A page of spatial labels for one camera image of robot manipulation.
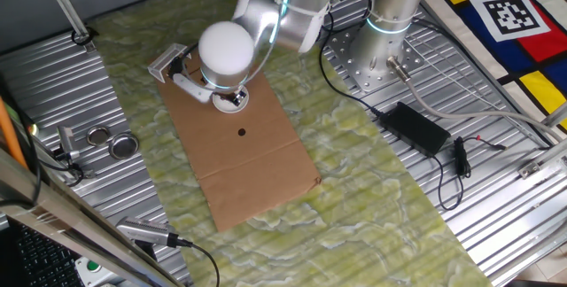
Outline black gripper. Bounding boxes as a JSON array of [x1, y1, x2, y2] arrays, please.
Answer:
[[216, 88, 248, 105]]

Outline white plate with berry print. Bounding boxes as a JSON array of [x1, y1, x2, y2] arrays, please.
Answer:
[[211, 87, 250, 114]]

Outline brown cardboard sheet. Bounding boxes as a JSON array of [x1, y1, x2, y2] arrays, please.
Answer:
[[155, 51, 322, 234]]

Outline large steel bowl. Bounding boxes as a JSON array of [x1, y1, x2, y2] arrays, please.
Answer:
[[108, 132, 140, 160]]

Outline small steel bowl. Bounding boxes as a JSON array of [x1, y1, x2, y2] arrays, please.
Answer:
[[85, 125, 112, 148]]

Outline green marbled mat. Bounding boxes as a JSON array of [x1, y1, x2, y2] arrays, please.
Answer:
[[90, 0, 493, 287]]

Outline black power adapter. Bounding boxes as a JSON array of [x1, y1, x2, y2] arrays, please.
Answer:
[[379, 101, 452, 159]]

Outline aluminium pole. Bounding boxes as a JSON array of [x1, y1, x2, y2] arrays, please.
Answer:
[[37, 0, 97, 53]]

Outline green button box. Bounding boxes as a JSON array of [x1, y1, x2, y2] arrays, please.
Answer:
[[74, 255, 128, 287]]

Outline orange tube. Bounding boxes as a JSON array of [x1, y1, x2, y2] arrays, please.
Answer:
[[0, 96, 28, 171]]

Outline black keyboard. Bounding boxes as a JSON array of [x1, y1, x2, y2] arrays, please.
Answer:
[[0, 220, 85, 287]]

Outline white fiducial tag paper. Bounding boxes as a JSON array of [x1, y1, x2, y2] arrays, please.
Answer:
[[458, 0, 552, 43]]

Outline aluminium corner profile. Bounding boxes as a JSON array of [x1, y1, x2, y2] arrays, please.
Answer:
[[517, 100, 567, 180]]

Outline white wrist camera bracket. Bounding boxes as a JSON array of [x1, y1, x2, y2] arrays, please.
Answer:
[[171, 73, 214, 105]]

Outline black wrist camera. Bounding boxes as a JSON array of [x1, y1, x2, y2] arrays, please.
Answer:
[[167, 54, 192, 80]]

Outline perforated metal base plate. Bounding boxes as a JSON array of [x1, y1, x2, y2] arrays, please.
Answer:
[[325, 24, 426, 94]]

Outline black adapter mains cable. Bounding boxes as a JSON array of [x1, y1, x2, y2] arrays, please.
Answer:
[[318, 10, 391, 120]]

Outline black camera cable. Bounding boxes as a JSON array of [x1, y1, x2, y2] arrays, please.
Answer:
[[176, 237, 221, 287]]

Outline silver ribbed camera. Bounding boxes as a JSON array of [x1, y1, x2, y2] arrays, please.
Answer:
[[115, 215, 194, 249]]

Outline black pole base ring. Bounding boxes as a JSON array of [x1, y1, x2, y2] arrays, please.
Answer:
[[70, 27, 99, 47]]

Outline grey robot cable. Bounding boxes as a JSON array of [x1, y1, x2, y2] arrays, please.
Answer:
[[386, 55, 567, 143]]

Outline wide aluminium frame beam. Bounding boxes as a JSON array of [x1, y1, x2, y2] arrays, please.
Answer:
[[0, 144, 183, 287]]

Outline black adapter output cable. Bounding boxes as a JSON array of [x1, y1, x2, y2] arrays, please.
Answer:
[[431, 135, 474, 212]]

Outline thin red-tipped wire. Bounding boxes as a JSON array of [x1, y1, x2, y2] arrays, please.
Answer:
[[462, 134, 509, 151]]

